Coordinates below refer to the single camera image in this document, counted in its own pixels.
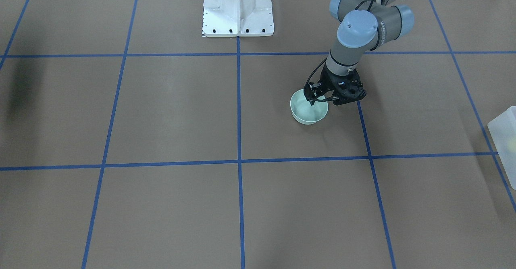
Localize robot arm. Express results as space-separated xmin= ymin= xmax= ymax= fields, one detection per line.
xmin=303 ymin=0 xmax=415 ymax=105

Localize mint green bowl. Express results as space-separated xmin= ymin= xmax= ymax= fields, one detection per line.
xmin=289 ymin=90 xmax=329 ymax=125

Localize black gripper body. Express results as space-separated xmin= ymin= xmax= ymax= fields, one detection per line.
xmin=304 ymin=65 xmax=366 ymax=106

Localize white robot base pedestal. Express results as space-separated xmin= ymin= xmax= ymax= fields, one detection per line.
xmin=202 ymin=0 xmax=275 ymax=37

